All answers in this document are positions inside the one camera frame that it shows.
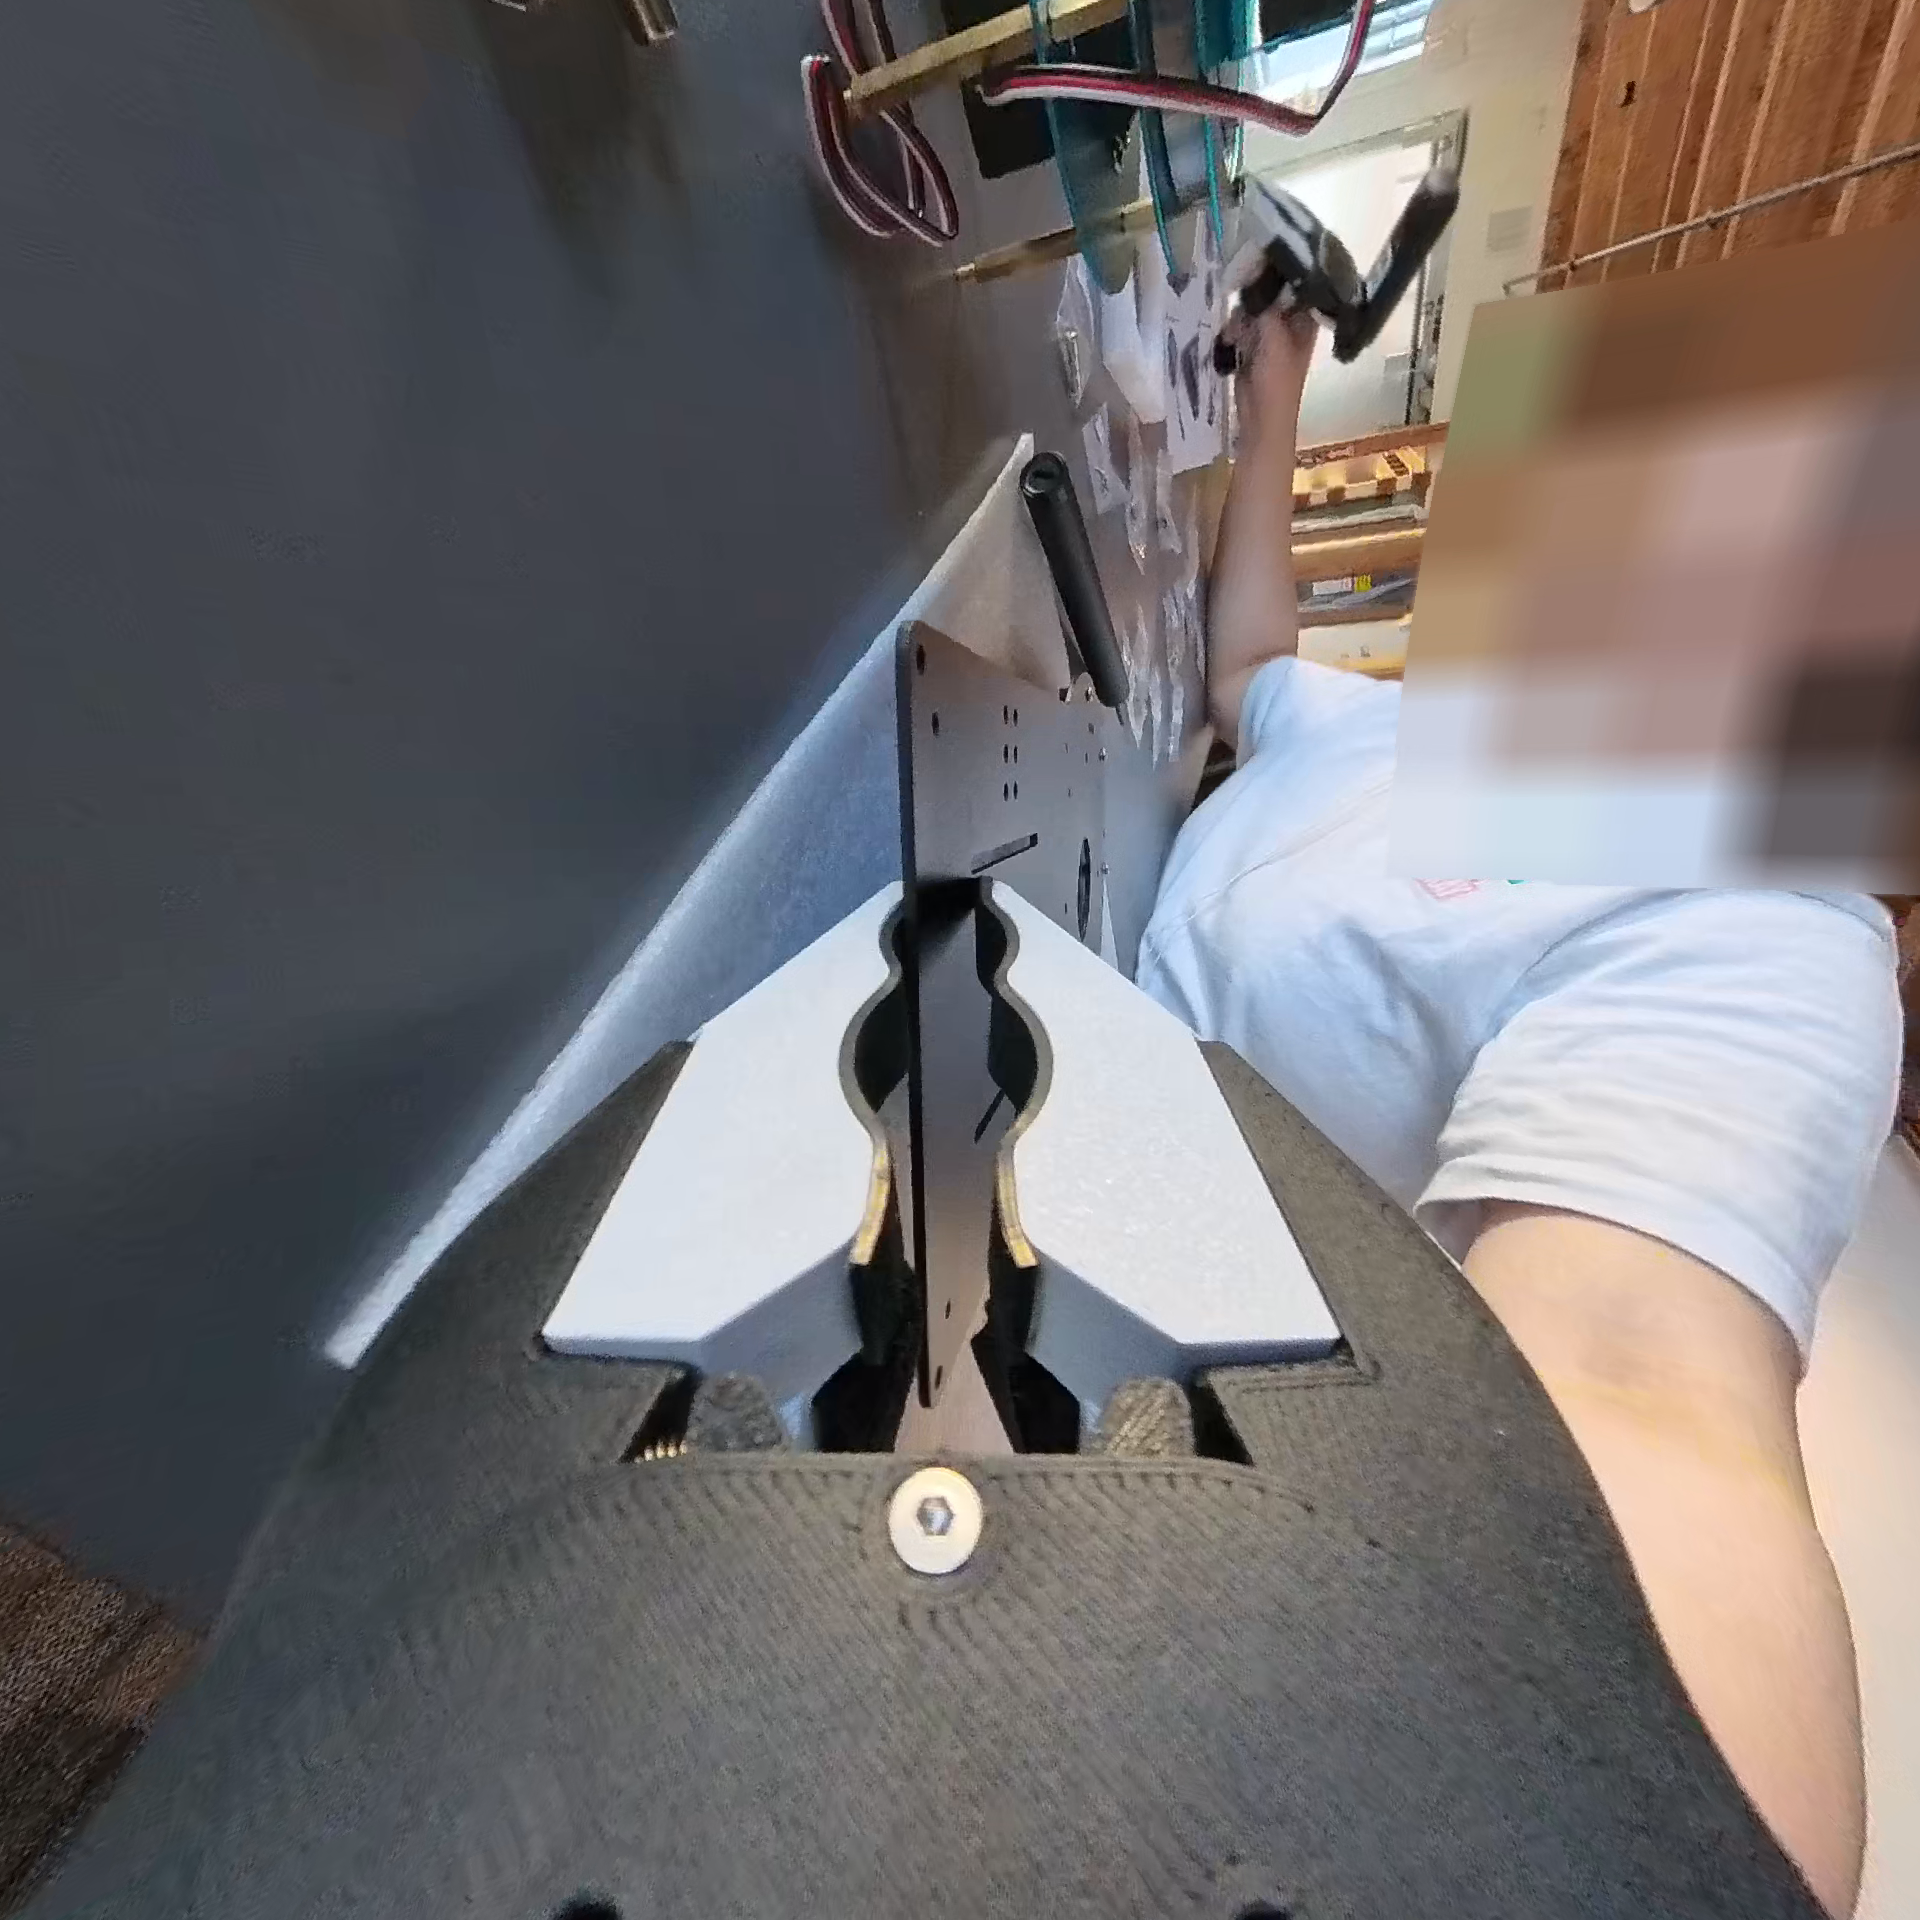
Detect black electric screwdriver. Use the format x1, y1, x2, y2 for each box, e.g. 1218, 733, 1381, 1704
1019, 453, 1129, 708

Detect black metal base plate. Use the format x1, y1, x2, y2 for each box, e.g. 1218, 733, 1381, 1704
894, 623, 1119, 1412

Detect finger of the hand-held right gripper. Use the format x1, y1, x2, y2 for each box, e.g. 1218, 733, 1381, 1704
1230, 180, 1334, 277

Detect scattered small hardware bags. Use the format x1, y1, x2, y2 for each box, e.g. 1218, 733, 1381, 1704
1079, 404, 1219, 752

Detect person's right forearm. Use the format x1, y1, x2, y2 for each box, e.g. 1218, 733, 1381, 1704
1200, 306, 1339, 752

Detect person's left forearm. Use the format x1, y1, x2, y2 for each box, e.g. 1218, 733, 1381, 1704
1462, 1206, 1883, 1920

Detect striped servo cable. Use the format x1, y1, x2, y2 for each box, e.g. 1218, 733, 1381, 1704
801, 52, 961, 243

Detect printed instruction sheet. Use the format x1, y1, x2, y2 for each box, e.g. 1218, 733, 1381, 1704
1102, 247, 1248, 468

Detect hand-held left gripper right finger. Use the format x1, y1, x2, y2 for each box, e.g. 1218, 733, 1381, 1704
977, 878, 1343, 1363

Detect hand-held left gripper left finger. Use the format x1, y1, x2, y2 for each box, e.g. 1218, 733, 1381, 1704
541, 883, 911, 1350

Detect person in white shirt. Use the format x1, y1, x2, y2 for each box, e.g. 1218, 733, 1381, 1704
1131, 660, 1908, 1369

